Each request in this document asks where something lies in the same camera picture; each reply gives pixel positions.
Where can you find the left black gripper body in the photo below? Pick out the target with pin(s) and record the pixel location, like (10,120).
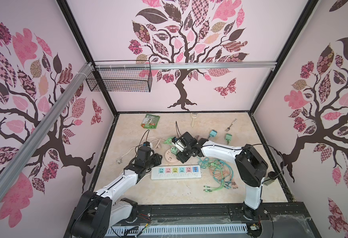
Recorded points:
(153,161)

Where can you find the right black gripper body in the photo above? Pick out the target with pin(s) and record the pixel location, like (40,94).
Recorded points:
(184,155)

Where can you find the light green charger plug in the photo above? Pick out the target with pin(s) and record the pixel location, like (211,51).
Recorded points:
(174,150)

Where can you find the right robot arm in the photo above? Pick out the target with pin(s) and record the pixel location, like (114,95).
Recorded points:
(251,166)

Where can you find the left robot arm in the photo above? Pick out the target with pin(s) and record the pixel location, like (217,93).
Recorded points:
(96,211)

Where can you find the teal charger plug far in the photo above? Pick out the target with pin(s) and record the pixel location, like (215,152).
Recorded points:
(213,133)

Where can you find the green charger plug right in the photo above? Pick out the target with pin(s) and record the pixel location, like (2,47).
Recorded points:
(228,138)

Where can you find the round pink socket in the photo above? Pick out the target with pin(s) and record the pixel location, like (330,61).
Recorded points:
(170,157)

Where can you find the white multicolour power strip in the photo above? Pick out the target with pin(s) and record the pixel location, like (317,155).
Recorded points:
(176,172)

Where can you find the cream vegetable peeler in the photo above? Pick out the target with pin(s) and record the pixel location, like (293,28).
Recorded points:
(194,117)

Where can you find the metal fork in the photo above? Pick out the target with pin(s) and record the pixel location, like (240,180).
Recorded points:
(229,127)

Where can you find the green snack packet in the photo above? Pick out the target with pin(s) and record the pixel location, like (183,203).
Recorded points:
(150,121)

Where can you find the glass jar black lid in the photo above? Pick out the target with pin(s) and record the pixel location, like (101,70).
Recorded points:
(271,177)

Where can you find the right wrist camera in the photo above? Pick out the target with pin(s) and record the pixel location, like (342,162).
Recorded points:
(177,143)

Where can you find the back aluminium rail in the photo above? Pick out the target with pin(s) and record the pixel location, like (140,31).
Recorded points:
(205,65)

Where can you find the aluminium rail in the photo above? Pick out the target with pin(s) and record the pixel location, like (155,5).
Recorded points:
(26,151)
(205,65)

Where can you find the white vented cable duct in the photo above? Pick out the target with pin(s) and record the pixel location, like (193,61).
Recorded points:
(174,230)

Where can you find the black wire basket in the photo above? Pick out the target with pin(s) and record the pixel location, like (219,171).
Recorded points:
(121,76)

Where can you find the black front base frame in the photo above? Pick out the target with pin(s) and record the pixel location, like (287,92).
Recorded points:
(272,220)

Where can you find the left aluminium rail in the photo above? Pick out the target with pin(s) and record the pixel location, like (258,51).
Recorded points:
(26,151)

